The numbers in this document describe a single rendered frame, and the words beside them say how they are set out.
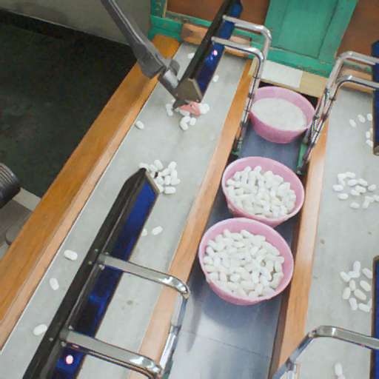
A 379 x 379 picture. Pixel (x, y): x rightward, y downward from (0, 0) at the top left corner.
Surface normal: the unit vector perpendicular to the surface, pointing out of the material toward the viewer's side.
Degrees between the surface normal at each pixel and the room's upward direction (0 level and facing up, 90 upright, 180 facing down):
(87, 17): 90
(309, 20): 90
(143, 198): 58
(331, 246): 0
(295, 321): 0
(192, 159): 0
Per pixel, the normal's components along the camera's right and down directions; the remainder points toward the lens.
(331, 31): -0.27, 0.69
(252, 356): 0.13, -0.66
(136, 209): 0.88, -0.11
